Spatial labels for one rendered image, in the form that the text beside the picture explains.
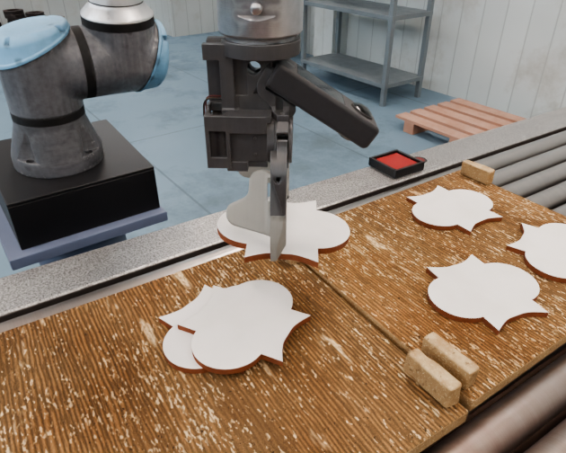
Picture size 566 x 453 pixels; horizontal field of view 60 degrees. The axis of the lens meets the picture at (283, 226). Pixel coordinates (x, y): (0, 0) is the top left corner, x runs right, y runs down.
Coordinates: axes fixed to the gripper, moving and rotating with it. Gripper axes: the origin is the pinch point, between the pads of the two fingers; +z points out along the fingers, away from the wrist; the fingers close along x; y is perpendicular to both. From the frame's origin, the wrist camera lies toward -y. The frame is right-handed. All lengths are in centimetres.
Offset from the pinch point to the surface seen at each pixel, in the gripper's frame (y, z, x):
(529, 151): -50, 12, -52
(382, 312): -11.8, 10.1, 2.3
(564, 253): -37.9, 9.2, -9.6
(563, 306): -33.6, 10.0, 0.5
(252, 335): 2.8, 8.5, 8.4
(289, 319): -1.0, 8.5, 5.7
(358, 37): -60, 74, -491
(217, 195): 44, 105, -198
